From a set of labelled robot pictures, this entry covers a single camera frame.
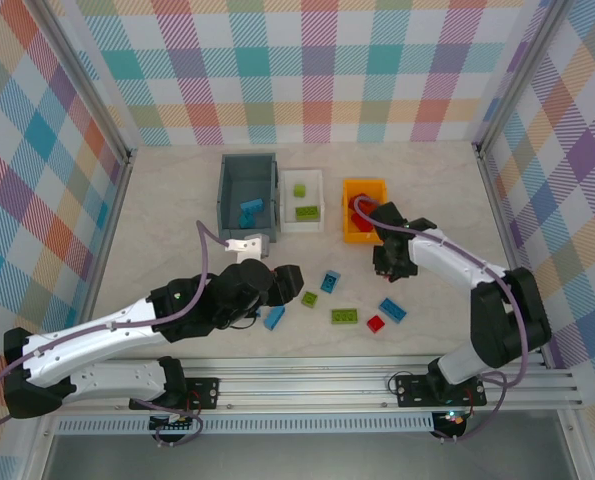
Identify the orange plastic bin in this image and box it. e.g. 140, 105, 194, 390
341, 178, 389, 245

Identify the long blue lego brick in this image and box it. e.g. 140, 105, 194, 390
378, 297, 408, 324

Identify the white plastic bin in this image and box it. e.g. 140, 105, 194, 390
278, 168, 327, 235

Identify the grey plastic bin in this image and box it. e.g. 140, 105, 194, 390
217, 153, 282, 245

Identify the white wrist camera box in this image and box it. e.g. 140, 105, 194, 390
225, 233, 271, 262

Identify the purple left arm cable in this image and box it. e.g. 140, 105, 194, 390
0, 219, 231, 447

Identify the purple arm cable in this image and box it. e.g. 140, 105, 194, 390
352, 195, 532, 445
0, 219, 231, 447

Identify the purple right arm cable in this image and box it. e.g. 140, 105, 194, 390
352, 195, 532, 445

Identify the aluminium side rail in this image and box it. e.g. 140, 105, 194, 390
76, 149, 138, 326
474, 142, 558, 369

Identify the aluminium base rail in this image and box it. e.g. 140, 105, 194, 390
41, 355, 586, 414

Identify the slotted cable duct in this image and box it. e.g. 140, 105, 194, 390
55, 412, 437, 436

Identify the aluminium frame post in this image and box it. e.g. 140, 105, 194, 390
39, 0, 137, 164
471, 0, 578, 151

